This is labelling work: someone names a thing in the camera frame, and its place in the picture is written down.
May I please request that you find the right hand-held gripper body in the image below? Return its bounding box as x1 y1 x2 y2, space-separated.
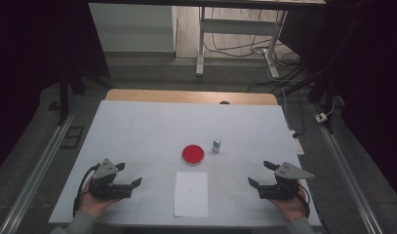
258 161 316 200

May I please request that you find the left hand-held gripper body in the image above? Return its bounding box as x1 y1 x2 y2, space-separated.
89 158 134 200

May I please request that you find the white paper sheet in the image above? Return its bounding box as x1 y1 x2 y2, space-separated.
174 171 209 218

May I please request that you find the round red ink pad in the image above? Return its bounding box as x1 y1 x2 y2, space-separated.
181 144 206 167

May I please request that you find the person's left hand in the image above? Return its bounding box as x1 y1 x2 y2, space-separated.
78 177 122 218

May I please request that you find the white power strip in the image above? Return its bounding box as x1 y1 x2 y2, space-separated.
289 130 305 156

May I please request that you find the large white table cover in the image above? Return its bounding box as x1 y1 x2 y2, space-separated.
48 99 322 227

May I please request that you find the black metal stand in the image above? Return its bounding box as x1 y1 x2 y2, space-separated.
283 16 360 135
58 71 112 126

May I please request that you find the white-legged desk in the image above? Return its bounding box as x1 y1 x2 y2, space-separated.
88 0 327 79

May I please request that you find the dark curtain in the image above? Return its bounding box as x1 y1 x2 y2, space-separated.
0 0 111 176
278 0 397 203

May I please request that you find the white cabinet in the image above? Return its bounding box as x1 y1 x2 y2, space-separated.
88 3 178 53

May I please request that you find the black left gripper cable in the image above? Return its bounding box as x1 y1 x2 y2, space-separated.
72 163 101 218

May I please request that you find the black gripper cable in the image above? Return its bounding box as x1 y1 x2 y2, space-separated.
72 163 101 218
297 183 311 218

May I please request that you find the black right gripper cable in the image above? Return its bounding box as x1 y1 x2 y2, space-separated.
297 183 311 218

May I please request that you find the metal floor rail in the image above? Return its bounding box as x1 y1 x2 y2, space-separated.
311 103 384 234
0 110 77 234

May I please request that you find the white metal frame stand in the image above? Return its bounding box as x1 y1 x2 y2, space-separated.
204 8 304 96

